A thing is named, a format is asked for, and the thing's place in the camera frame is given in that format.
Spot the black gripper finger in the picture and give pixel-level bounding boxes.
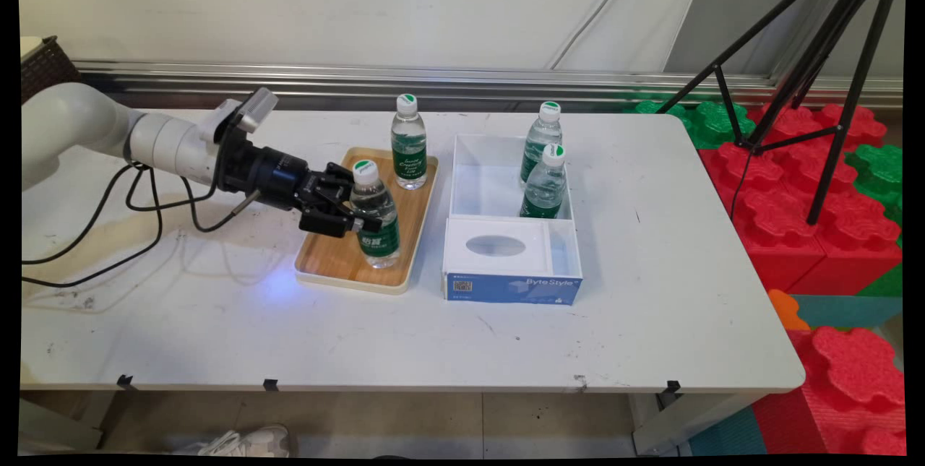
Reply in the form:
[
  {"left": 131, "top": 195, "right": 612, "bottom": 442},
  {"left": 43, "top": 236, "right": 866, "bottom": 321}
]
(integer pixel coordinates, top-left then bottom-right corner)
[
  {"left": 317, "top": 162, "right": 357, "bottom": 197},
  {"left": 301, "top": 194, "right": 383, "bottom": 238}
]

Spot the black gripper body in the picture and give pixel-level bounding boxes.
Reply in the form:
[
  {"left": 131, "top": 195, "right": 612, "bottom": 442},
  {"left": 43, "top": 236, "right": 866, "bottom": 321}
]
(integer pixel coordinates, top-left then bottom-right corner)
[{"left": 217, "top": 134, "right": 319, "bottom": 211}]

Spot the clear green-label water bottle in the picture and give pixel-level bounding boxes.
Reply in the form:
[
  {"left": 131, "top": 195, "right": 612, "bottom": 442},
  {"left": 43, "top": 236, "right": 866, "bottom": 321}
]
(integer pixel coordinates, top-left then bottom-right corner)
[
  {"left": 519, "top": 101, "right": 563, "bottom": 189},
  {"left": 391, "top": 94, "right": 428, "bottom": 191},
  {"left": 519, "top": 143, "right": 567, "bottom": 220},
  {"left": 350, "top": 160, "right": 401, "bottom": 269}
]

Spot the wooden tray with cream rim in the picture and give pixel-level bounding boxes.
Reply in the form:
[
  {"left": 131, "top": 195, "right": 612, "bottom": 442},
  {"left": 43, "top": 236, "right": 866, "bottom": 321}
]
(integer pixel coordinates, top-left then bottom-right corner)
[{"left": 294, "top": 147, "right": 439, "bottom": 295}]

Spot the white acrylic organizer box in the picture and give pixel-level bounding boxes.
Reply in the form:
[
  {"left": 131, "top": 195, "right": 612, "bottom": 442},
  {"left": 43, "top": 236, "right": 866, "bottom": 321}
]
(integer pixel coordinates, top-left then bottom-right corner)
[{"left": 442, "top": 134, "right": 583, "bottom": 306}]

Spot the blue and white tissue box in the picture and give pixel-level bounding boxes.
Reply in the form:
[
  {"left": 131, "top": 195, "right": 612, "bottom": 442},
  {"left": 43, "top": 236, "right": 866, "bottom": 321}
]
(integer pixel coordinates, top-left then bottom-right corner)
[{"left": 444, "top": 217, "right": 582, "bottom": 306}]

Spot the white sneaker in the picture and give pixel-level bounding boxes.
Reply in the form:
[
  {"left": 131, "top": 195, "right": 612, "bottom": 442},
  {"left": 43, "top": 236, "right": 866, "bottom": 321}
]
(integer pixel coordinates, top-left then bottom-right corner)
[{"left": 177, "top": 426, "right": 291, "bottom": 458}]

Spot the dark wicker basket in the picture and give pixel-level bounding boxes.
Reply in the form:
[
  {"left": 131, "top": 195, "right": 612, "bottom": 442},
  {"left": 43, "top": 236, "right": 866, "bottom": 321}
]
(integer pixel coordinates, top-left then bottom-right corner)
[{"left": 20, "top": 36, "right": 82, "bottom": 104}]

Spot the white table leg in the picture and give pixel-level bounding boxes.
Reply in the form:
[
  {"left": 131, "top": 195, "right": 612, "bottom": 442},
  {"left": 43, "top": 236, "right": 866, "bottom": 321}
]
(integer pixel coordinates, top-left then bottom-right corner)
[
  {"left": 20, "top": 390, "right": 103, "bottom": 454},
  {"left": 627, "top": 392, "right": 752, "bottom": 457}
]

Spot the green foam block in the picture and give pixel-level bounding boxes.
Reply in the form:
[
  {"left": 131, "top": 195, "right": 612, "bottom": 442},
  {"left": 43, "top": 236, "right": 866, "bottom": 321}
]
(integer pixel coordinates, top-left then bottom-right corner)
[
  {"left": 625, "top": 99, "right": 757, "bottom": 150},
  {"left": 844, "top": 144, "right": 904, "bottom": 227}
]

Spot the red foam block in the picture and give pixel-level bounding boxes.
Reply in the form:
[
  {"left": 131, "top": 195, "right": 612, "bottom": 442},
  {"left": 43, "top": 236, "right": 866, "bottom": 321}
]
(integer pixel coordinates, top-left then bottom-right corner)
[
  {"left": 700, "top": 103, "right": 904, "bottom": 295},
  {"left": 752, "top": 327, "right": 906, "bottom": 456}
]

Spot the orange foam piece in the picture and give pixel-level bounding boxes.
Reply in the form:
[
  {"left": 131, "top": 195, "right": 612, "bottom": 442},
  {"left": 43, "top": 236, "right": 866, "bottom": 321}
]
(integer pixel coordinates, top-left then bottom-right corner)
[{"left": 767, "top": 289, "right": 812, "bottom": 332}]

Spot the black tripod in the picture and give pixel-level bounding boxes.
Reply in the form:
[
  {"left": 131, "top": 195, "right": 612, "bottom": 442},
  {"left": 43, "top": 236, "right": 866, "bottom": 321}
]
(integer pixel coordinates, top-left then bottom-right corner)
[{"left": 654, "top": 0, "right": 908, "bottom": 227}]

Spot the teal foam mat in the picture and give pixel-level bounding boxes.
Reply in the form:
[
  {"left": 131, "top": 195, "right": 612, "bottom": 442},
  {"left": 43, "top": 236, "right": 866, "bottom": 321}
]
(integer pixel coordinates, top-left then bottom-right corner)
[{"left": 791, "top": 295, "right": 904, "bottom": 329}]

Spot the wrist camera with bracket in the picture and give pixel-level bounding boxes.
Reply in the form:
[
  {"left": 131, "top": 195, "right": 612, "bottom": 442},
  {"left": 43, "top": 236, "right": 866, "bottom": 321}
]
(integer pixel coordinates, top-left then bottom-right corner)
[{"left": 235, "top": 87, "right": 279, "bottom": 134}]

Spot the black cable with metal plug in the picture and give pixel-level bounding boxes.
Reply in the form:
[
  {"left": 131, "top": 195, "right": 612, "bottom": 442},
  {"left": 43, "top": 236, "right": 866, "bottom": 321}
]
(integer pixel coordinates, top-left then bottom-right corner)
[{"left": 181, "top": 176, "right": 261, "bottom": 233}]

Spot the thin black cable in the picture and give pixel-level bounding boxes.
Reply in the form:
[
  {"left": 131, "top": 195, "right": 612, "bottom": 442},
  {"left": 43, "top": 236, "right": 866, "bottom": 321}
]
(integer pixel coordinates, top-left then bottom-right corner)
[
  {"left": 22, "top": 163, "right": 138, "bottom": 266},
  {"left": 22, "top": 166, "right": 164, "bottom": 288},
  {"left": 124, "top": 166, "right": 218, "bottom": 212}
]

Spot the silver metal wall rail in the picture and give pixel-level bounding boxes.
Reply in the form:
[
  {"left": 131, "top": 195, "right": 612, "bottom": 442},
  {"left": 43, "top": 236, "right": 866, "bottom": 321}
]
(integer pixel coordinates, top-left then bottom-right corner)
[{"left": 72, "top": 60, "right": 904, "bottom": 111}]

